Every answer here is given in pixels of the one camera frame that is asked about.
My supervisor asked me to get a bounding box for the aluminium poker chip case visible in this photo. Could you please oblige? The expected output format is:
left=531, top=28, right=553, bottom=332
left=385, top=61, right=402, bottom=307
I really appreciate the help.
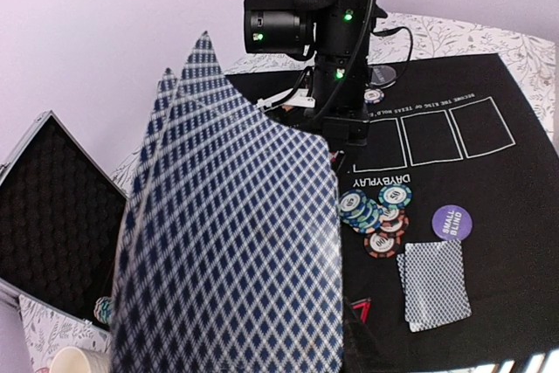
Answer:
left=1, top=111, right=127, bottom=321

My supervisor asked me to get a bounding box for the black red triangle button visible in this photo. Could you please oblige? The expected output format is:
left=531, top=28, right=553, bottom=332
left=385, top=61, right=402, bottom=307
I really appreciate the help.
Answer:
left=350, top=298, right=372, bottom=324

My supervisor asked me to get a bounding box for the blue playing card deck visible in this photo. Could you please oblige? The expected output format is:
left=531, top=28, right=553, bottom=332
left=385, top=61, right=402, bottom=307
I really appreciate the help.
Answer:
left=110, top=34, right=343, bottom=372

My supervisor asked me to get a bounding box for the chip pile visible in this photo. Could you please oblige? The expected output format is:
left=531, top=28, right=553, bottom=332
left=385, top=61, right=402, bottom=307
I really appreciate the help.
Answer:
left=338, top=183, right=412, bottom=259

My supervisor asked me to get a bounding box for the poker chip stack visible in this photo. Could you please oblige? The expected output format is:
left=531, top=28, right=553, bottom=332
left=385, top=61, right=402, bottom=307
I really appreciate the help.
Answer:
left=93, top=296, right=113, bottom=326

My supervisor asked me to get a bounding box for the black round dealer button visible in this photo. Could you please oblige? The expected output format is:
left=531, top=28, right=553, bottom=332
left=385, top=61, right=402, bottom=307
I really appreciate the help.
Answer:
left=369, top=65, right=397, bottom=88

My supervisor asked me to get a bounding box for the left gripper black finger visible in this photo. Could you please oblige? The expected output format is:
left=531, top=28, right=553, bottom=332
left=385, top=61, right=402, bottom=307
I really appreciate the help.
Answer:
left=342, top=298, right=393, bottom=373

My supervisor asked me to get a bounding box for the black poker play mat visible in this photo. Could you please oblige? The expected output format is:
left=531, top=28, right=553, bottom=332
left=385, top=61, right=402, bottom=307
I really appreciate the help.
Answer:
left=224, top=52, right=559, bottom=373

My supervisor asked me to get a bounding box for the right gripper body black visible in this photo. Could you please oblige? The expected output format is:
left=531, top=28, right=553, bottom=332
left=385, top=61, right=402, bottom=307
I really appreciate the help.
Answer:
left=303, top=104, right=370, bottom=149

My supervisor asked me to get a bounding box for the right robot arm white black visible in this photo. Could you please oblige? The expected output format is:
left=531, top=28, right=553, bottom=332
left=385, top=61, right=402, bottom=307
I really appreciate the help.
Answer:
left=244, top=0, right=386, bottom=150

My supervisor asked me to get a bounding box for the purple small blind button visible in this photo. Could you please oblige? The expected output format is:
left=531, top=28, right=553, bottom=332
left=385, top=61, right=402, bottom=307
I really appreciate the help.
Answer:
left=431, top=204, right=473, bottom=241

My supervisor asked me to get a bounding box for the cream ceramic cup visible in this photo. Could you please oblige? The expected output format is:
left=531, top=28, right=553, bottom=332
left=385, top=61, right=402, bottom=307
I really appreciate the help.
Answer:
left=50, top=347, right=109, bottom=373

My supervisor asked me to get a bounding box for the blue ten chip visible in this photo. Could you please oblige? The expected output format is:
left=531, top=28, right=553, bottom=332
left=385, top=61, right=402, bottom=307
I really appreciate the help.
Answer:
left=363, top=89, right=385, bottom=105

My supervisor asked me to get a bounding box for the dealt card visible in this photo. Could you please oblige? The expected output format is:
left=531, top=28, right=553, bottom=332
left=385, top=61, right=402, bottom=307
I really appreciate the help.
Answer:
left=397, top=253, right=421, bottom=333
left=404, top=240, right=472, bottom=332

